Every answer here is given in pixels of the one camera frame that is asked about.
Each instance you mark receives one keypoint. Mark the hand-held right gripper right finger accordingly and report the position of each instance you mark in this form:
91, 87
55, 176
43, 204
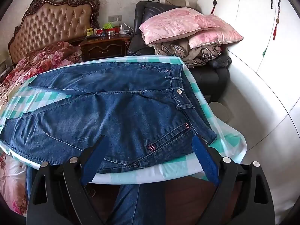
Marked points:
206, 160

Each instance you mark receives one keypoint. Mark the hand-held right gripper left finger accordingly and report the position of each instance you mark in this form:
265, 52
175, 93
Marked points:
95, 161

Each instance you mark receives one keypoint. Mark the blue denim pants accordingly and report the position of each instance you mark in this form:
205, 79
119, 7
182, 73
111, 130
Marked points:
117, 112

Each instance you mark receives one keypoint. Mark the person's leg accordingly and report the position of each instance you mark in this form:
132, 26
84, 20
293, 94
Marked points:
131, 204

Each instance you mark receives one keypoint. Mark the dark padded jacket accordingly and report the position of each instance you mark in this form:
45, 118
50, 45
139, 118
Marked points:
220, 62

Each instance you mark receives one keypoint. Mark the dark wooden nightstand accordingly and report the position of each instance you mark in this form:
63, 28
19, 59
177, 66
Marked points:
105, 49

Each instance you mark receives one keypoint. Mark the brown plaid blanket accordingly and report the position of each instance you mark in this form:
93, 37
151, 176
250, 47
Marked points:
175, 51

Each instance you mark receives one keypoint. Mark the red floral pillow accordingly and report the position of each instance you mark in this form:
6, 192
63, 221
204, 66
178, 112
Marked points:
46, 56

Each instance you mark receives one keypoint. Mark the pink floral pillow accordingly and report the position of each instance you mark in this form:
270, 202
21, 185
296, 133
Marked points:
182, 25
206, 39

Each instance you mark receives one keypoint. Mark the small round tin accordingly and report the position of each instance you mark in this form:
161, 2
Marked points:
111, 33

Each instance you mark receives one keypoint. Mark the small yellow box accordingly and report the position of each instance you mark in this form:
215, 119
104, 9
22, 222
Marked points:
89, 32

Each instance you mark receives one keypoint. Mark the small red box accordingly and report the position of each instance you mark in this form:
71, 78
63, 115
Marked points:
100, 31

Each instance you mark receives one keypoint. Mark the green plastic bag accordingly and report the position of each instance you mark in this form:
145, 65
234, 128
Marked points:
109, 25

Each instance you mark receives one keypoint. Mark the white wardrobe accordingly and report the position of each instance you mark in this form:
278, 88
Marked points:
246, 28

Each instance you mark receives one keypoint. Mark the tufted leather carved headboard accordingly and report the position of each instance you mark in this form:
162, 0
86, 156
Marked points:
54, 23

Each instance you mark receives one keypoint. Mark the red hanging tassel ornament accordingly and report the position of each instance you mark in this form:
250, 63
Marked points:
274, 31

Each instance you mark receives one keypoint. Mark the black leather armchair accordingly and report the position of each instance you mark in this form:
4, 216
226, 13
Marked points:
140, 16

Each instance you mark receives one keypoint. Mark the red hanging knot ornament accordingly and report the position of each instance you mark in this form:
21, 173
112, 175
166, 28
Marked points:
214, 3

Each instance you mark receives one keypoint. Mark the beige bag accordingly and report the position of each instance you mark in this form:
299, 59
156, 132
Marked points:
175, 0

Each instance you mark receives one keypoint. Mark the white wall socket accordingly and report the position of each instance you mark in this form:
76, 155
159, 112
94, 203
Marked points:
114, 18

